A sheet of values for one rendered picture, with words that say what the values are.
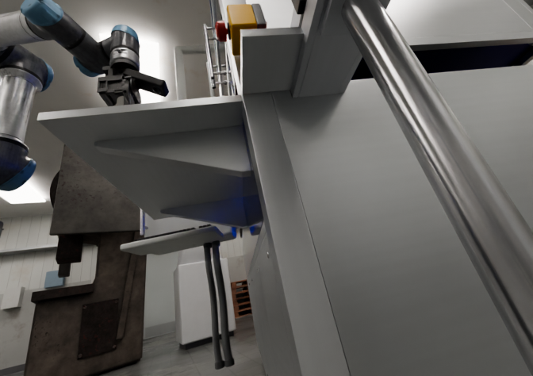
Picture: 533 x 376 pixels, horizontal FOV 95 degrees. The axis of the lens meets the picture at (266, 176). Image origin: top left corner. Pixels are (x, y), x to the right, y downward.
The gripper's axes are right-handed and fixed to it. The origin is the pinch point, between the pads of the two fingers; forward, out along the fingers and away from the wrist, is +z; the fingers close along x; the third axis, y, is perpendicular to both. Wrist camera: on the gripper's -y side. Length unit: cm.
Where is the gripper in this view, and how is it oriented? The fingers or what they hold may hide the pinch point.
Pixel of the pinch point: (132, 124)
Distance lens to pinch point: 71.4
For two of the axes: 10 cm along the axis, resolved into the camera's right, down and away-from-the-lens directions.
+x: 0.9, -4.3, -9.0
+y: -9.7, 1.6, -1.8
